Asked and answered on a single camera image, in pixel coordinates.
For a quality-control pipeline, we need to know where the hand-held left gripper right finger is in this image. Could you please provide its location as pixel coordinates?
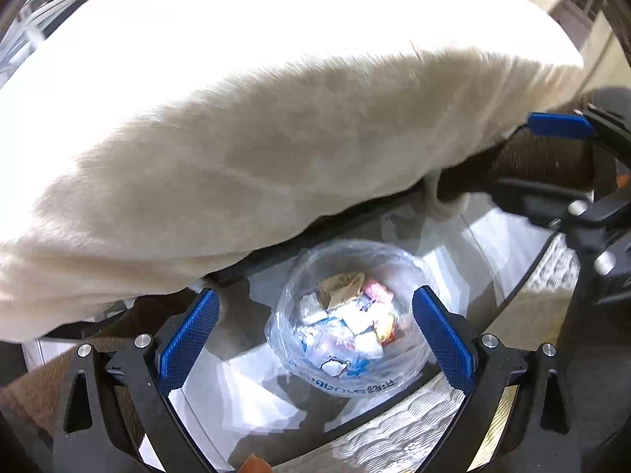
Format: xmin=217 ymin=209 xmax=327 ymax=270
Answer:
xmin=411 ymin=286 xmax=580 ymax=473

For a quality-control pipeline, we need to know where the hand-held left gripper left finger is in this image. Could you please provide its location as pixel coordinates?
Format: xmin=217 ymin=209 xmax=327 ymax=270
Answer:
xmin=52 ymin=288 xmax=220 ymax=473

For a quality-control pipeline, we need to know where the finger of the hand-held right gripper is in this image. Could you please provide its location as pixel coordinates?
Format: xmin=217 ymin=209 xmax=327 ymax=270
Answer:
xmin=526 ymin=101 xmax=631 ymax=158
xmin=490 ymin=180 xmax=592 ymax=230

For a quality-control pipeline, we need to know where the clear plastic bag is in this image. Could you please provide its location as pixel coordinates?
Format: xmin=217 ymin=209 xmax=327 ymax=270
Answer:
xmin=265 ymin=239 xmax=431 ymax=399

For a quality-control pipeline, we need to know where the brown paper bag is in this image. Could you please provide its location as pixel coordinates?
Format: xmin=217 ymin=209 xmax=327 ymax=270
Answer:
xmin=318 ymin=272 xmax=366 ymax=311

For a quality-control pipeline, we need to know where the grey patterned rug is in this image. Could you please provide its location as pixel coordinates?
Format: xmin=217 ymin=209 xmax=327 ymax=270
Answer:
xmin=266 ymin=234 xmax=582 ymax=473

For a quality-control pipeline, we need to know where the orange object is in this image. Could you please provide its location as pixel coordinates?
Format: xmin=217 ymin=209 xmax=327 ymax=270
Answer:
xmin=239 ymin=454 xmax=272 ymax=473

